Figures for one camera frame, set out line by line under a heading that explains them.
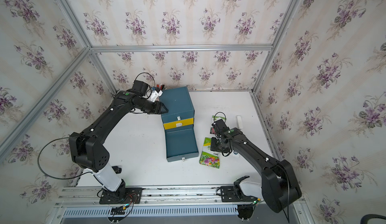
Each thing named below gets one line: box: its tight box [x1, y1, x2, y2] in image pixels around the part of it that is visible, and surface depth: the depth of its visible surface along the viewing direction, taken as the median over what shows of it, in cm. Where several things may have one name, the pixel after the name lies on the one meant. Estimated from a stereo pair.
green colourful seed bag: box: [199, 137, 221, 169], surface depth 87 cm
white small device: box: [235, 115, 243, 130], surface depth 100 cm
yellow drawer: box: [163, 117, 195, 130], surface depth 88 cm
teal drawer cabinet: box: [158, 86, 197, 143], surface depth 88 cm
